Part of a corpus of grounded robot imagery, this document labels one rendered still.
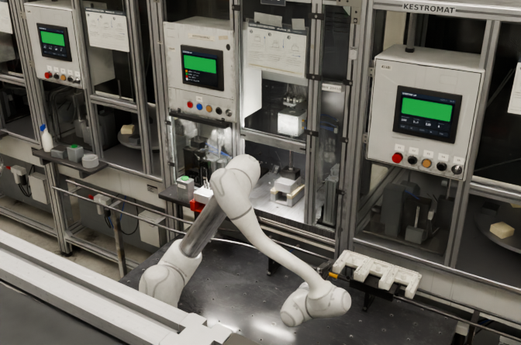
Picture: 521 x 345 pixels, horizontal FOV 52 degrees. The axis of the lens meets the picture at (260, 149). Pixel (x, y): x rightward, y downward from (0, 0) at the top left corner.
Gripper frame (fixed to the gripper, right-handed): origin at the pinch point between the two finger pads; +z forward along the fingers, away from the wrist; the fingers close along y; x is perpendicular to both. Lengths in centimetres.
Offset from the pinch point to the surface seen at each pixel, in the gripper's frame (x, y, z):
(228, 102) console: 67, 59, 20
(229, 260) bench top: 56, -20, 1
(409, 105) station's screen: -23, 75, 17
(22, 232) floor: 269, -88, 25
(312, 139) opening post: 21, 49, 21
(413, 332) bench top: -40.8, -19.7, -1.2
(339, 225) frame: 4.5, 7.5, 21.0
